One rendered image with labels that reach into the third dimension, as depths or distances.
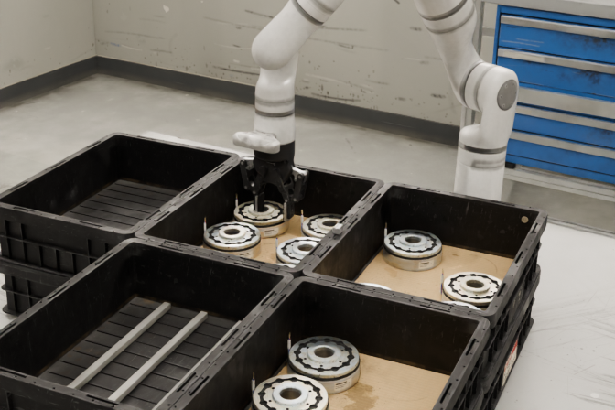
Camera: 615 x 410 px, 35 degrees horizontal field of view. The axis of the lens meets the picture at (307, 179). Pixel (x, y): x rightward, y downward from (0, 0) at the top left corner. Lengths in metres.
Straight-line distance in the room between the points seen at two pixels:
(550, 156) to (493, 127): 1.71
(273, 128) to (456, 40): 0.35
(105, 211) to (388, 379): 0.75
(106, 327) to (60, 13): 3.98
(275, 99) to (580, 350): 0.69
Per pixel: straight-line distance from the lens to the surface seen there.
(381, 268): 1.74
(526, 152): 3.60
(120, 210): 1.97
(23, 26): 5.28
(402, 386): 1.44
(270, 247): 1.80
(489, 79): 1.84
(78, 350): 1.54
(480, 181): 1.91
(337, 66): 4.81
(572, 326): 1.89
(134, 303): 1.64
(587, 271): 2.09
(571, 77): 3.47
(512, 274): 1.54
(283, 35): 1.68
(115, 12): 5.54
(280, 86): 1.73
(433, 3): 1.70
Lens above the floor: 1.65
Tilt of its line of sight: 23 degrees down
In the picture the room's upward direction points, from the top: 1 degrees clockwise
